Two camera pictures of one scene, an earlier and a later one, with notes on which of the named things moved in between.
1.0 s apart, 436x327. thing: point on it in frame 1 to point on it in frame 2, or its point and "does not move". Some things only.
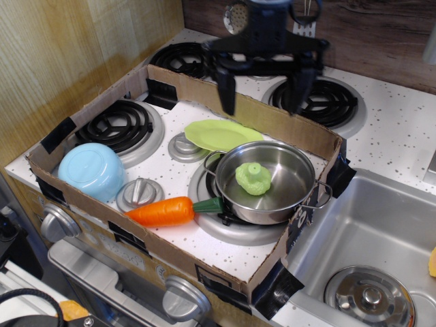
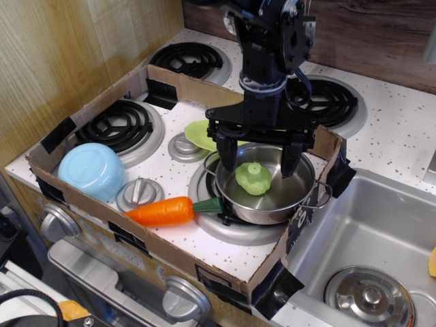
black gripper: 268,48 to 260,117
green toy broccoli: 253,178 does not move
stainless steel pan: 293,184 does not move
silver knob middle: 181,149 does not move
